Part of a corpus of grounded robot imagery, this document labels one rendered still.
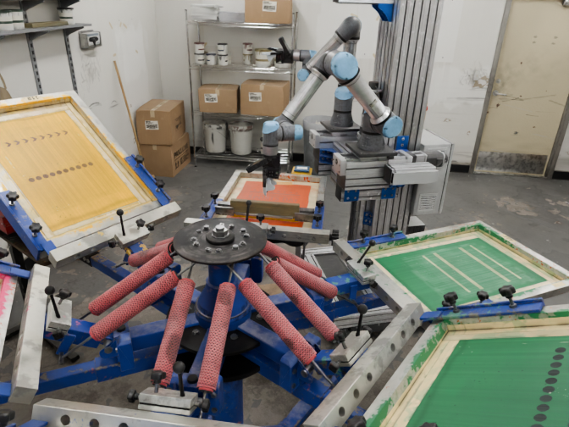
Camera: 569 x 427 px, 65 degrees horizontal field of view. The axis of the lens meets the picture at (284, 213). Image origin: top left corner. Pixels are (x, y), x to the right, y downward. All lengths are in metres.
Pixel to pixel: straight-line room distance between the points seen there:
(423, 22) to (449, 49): 3.19
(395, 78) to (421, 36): 0.25
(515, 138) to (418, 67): 3.78
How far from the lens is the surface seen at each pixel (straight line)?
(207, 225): 1.51
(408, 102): 2.75
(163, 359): 1.28
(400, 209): 2.99
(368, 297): 1.87
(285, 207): 2.27
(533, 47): 6.19
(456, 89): 5.98
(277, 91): 5.41
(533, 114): 6.37
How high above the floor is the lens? 2.01
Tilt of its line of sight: 26 degrees down
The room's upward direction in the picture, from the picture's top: 2 degrees clockwise
